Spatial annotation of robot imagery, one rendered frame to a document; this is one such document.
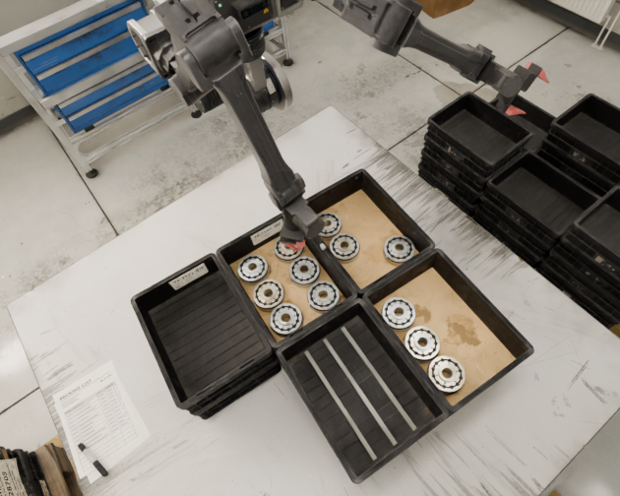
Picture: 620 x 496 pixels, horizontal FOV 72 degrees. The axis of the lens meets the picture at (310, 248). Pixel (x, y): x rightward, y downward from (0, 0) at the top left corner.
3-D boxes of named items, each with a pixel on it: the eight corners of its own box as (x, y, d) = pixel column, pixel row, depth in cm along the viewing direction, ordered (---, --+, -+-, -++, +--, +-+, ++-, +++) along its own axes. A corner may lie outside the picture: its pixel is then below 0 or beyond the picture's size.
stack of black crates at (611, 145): (518, 182, 237) (550, 122, 199) (552, 155, 245) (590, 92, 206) (582, 228, 220) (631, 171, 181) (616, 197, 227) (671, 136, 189)
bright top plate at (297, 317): (264, 313, 134) (264, 313, 134) (292, 298, 136) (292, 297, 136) (279, 340, 130) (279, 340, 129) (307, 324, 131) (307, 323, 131)
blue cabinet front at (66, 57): (74, 133, 262) (12, 51, 214) (175, 79, 280) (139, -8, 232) (76, 135, 261) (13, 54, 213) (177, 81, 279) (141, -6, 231)
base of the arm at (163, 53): (188, 63, 115) (172, 21, 105) (203, 78, 112) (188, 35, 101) (160, 78, 113) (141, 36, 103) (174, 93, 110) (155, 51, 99)
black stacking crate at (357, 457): (280, 361, 131) (275, 351, 121) (358, 311, 137) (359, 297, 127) (355, 486, 113) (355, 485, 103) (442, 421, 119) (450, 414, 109)
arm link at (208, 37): (192, -41, 66) (139, -6, 64) (247, 35, 68) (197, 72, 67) (201, 62, 109) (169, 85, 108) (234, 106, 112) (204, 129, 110)
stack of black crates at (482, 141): (413, 178, 245) (425, 118, 206) (451, 152, 253) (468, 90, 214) (467, 221, 228) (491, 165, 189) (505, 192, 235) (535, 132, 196)
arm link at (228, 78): (223, 11, 70) (170, 47, 69) (240, 22, 67) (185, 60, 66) (299, 177, 106) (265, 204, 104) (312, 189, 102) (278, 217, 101)
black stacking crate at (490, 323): (359, 310, 137) (360, 296, 127) (431, 264, 143) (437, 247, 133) (443, 420, 119) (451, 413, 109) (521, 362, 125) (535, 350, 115)
